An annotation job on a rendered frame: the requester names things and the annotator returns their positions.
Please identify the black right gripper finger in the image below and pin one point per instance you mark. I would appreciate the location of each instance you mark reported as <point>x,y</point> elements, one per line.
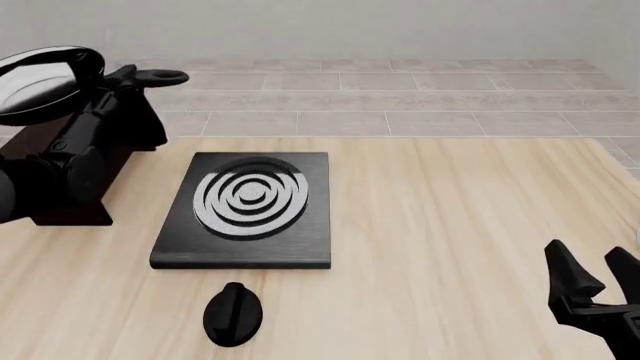
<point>567,273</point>
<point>627,277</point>

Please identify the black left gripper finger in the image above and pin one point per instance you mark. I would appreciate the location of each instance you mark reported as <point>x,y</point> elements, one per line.
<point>125,77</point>

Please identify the flat black stove plate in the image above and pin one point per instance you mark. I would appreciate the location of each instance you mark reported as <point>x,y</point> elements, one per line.
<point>250,210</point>

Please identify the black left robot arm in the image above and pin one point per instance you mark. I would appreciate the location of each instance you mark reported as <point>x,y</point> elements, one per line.
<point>55,172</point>

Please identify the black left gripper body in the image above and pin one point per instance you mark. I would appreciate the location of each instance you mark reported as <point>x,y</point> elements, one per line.
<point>100,108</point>

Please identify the shiny black frying pan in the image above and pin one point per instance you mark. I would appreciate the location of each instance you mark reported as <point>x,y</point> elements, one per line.
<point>35,84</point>

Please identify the round black stove knob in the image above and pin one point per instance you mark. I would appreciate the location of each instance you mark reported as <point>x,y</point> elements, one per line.
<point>232,315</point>

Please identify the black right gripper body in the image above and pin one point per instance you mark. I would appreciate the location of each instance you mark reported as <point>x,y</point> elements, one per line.
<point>595,326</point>

